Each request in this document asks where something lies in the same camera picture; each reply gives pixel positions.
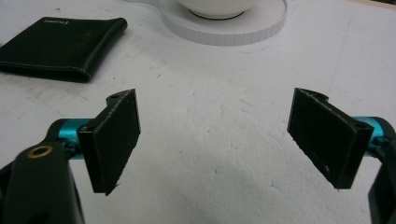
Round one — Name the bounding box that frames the white bowl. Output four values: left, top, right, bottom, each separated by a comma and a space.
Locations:
177, 0, 260, 21

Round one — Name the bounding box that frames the white round base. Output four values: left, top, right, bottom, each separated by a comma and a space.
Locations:
160, 0, 288, 48

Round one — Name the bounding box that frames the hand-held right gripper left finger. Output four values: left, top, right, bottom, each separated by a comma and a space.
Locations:
46, 88, 142, 197

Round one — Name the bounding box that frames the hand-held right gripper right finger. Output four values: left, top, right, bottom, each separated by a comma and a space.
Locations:
287, 87, 396, 190

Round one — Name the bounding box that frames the black leather wallet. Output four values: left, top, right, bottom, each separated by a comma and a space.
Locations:
0, 16, 129, 84

